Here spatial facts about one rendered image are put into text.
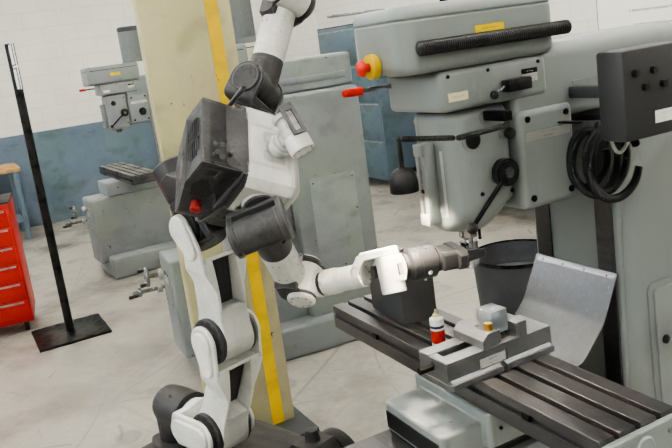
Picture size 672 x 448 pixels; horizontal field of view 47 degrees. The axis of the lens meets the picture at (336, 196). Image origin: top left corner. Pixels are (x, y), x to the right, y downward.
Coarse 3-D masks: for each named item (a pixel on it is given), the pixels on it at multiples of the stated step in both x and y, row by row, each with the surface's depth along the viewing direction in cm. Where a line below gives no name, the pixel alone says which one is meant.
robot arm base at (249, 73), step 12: (240, 72) 205; (252, 72) 204; (228, 84) 206; (240, 84) 204; (252, 84) 203; (228, 96) 207; (240, 96) 204; (252, 96) 202; (264, 108) 209; (276, 108) 214
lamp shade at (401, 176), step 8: (400, 168) 188; (408, 168) 187; (392, 176) 187; (400, 176) 186; (408, 176) 186; (416, 176) 188; (392, 184) 187; (400, 184) 186; (408, 184) 186; (416, 184) 187; (392, 192) 188; (400, 192) 186; (408, 192) 186
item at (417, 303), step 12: (372, 288) 253; (408, 288) 236; (420, 288) 237; (432, 288) 239; (372, 300) 255; (384, 300) 246; (396, 300) 238; (408, 300) 236; (420, 300) 238; (432, 300) 240; (384, 312) 248; (396, 312) 240; (408, 312) 237; (420, 312) 238; (432, 312) 240
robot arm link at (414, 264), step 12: (408, 252) 199; (384, 264) 197; (396, 264) 197; (408, 264) 197; (420, 264) 197; (372, 276) 204; (384, 276) 197; (396, 276) 196; (408, 276) 199; (420, 276) 198; (384, 288) 197; (396, 288) 196
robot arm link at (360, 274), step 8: (384, 248) 197; (392, 248) 197; (360, 256) 200; (368, 256) 199; (376, 256) 198; (360, 264) 200; (368, 264) 204; (352, 272) 202; (360, 272) 202; (368, 272) 206; (352, 280) 202; (360, 280) 201; (368, 280) 205
